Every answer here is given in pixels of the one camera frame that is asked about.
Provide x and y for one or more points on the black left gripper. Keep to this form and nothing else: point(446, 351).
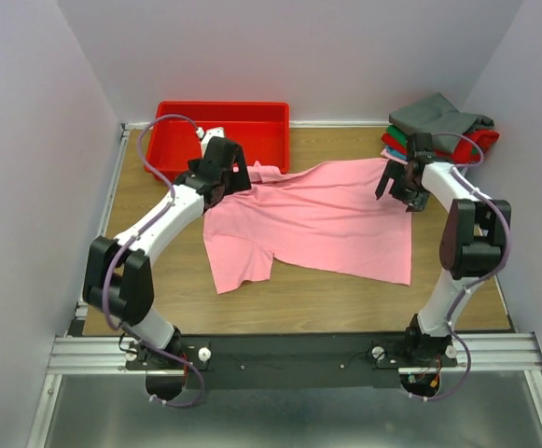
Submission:
point(240, 180)

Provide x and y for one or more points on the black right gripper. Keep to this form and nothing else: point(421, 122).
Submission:
point(416, 201)

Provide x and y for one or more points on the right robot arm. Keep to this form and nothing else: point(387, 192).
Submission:
point(473, 248)

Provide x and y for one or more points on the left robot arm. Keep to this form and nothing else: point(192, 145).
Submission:
point(118, 278)

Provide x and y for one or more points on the light pink folded t shirt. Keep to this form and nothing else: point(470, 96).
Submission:
point(387, 156)

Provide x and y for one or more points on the blue folded t shirt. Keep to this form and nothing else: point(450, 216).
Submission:
point(395, 153)

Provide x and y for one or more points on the green folded t shirt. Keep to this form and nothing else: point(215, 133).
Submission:
point(401, 140)

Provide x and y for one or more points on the red plastic tray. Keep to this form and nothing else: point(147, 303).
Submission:
point(262, 129)

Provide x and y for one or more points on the grey folded t shirt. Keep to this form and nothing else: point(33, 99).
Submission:
point(437, 115)

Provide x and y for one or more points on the red folded t shirt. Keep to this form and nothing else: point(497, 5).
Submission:
point(464, 153)

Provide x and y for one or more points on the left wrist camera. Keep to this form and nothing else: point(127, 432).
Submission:
point(206, 135)

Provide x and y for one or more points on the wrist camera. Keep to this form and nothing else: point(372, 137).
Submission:
point(206, 135)
point(419, 146)

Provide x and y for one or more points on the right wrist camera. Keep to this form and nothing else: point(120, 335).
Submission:
point(419, 146)

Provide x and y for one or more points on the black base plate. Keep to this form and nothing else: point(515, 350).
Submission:
point(313, 360)

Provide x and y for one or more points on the aluminium frame rail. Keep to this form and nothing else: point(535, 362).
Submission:
point(482, 351)

